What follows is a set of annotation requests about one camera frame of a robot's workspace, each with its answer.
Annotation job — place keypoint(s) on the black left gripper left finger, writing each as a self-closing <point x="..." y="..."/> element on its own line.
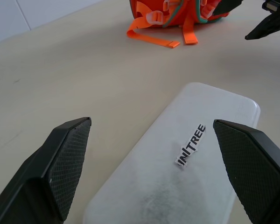
<point x="37" y="177"/>

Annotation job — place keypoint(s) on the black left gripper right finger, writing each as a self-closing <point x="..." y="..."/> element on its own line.
<point x="254" y="168"/>

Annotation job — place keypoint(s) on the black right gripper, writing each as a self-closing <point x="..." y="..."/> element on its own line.
<point x="276" y="5"/>

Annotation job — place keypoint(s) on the white Unitree plastic box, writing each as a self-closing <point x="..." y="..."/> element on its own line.
<point x="177" y="116"/>

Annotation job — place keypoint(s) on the orange backpack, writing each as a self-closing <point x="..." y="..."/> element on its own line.
<point x="140" y="10"/>

